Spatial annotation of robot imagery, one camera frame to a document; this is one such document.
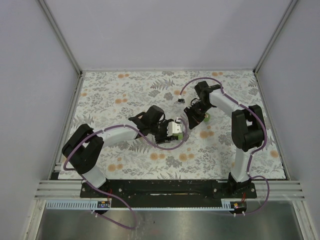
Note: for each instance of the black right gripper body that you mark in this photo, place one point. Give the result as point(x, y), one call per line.
point(202, 107)

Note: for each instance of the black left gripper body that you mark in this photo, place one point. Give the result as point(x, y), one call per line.
point(161, 136)

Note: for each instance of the green bottle cap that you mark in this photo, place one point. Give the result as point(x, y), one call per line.
point(207, 117)

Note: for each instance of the green pill bottle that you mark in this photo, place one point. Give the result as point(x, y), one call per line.
point(179, 136)

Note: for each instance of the grey weekly pill organizer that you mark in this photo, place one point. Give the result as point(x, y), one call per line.
point(186, 137)

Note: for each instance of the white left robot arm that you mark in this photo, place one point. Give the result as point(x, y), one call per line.
point(83, 148)

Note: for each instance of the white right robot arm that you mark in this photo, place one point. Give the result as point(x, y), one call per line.
point(248, 130)

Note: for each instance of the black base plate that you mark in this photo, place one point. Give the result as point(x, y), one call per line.
point(200, 189)

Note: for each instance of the white cable duct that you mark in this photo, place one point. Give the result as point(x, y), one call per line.
point(148, 203)

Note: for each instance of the aluminium frame rail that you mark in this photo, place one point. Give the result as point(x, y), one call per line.
point(71, 189)

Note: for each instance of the right aluminium corner post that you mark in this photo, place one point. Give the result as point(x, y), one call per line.
point(275, 35)

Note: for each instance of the aluminium corner post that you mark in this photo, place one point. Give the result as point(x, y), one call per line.
point(59, 35)
point(275, 35)

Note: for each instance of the left aluminium corner post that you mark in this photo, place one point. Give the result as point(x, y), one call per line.
point(59, 35)

